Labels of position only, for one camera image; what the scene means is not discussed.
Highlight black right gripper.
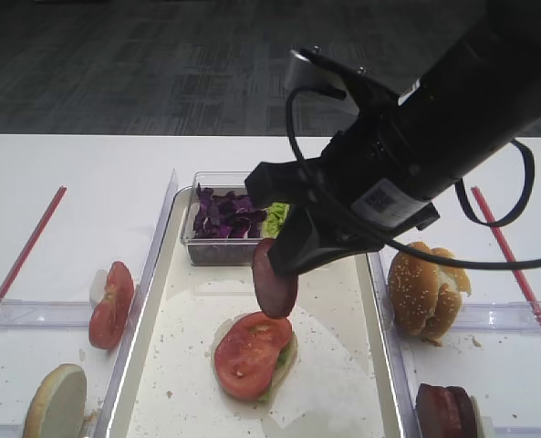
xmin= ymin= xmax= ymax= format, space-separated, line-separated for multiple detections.
xmin=245 ymin=130 xmax=439 ymax=276

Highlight round sausage meat slice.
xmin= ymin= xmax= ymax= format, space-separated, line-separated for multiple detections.
xmin=252 ymin=238 xmax=298 ymax=319

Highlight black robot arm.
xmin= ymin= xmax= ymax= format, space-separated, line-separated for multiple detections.
xmin=245 ymin=1 xmax=541 ymax=276

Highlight green lettuce leaves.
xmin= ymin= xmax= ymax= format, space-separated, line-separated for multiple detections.
xmin=261 ymin=203 xmax=290 ymax=239

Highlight lettuce under tomato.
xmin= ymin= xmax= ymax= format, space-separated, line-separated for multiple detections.
xmin=257 ymin=332 xmax=298 ymax=402

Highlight tomato slice on bun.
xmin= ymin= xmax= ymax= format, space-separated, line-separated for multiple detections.
xmin=213 ymin=312 xmax=294 ymax=402

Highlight standing tomato slices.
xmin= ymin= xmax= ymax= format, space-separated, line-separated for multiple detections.
xmin=88 ymin=261 xmax=135 ymax=350

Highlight white pusher block tomato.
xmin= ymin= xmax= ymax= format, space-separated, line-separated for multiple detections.
xmin=88 ymin=269 xmax=108 ymax=308

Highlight stack of meat slices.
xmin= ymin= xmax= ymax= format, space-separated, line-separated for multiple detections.
xmin=415 ymin=383 xmax=478 ymax=438

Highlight white pusher block meat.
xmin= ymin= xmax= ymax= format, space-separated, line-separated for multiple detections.
xmin=470 ymin=396 xmax=496 ymax=438

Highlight clear plastic salad container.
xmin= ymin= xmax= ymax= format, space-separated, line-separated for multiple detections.
xmin=181 ymin=172 xmax=290 ymax=266

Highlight purple cabbage leaves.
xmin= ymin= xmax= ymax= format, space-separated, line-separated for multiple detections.
xmin=192 ymin=184 xmax=266 ymax=239

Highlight bottom bun on tray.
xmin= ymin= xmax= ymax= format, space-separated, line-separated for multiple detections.
xmin=210 ymin=311 xmax=299 ymax=403

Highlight sesame burger buns right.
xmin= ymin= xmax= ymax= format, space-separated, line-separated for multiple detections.
xmin=388 ymin=252 xmax=472 ymax=346

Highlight white rectangular serving tray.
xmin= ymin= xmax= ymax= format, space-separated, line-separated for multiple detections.
xmin=112 ymin=188 xmax=387 ymax=437

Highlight right clear acrylic divider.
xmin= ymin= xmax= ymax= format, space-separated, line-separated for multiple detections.
xmin=363 ymin=253 xmax=421 ymax=437

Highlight right red strip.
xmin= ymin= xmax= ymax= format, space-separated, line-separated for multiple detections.
xmin=470 ymin=185 xmax=541 ymax=370

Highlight red strip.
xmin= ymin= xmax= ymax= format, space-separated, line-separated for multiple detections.
xmin=470 ymin=185 xmax=541 ymax=370
xmin=0 ymin=186 xmax=67 ymax=304

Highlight upper right acrylic holder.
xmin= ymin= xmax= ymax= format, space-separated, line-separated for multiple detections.
xmin=450 ymin=301 xmax=541 ymax=335

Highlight acrylic holder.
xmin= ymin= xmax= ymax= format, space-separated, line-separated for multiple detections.
xmin=0 ymin=298 xmax=92 ymax=329
xmin=450 ymin=301 xmax=541 ymax=335
xmin=494 ymin=426 xmax=541 ymax=438

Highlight left red strip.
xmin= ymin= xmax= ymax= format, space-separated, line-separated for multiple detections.
xmin=0 ymin=186 xmax=67 ymax=304

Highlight lower right acrylic holder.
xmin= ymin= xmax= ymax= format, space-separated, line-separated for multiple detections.
xmin=494 ymin=426 xmax=541 ymax=438

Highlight standing bun half left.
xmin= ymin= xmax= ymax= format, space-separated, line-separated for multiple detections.
xmin=22 ymin=363 xmax=87 ymax=438

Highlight upper left acrylic holder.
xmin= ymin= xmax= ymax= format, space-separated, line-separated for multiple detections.
xmin=0 ymin=298 xmax=92 ymax=329

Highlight black camera cable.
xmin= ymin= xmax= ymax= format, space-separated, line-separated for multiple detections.
xmin=285 ymin=86 xmax=541 ymax=270

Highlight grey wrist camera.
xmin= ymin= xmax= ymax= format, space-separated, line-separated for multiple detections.
xmin=284 ymin=48 xmax=364 ymax=116

